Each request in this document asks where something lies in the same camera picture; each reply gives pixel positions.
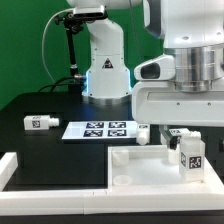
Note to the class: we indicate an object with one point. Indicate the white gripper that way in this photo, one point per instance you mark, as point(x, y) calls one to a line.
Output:
point(157, 102)

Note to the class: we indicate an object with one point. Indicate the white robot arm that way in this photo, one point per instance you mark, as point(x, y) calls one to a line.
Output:
point(185, 84)

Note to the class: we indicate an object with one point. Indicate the white marker sheet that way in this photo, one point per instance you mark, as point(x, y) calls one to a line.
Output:
point(86, 130)

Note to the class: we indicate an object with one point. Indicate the white U-shaped fence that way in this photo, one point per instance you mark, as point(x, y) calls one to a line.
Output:
point(208, 195)

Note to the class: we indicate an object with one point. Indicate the silver mounted camera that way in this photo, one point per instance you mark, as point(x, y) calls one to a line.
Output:
point(89, 12)

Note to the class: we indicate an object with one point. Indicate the black camera stand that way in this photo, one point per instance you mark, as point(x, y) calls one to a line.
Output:
point(72, 27)

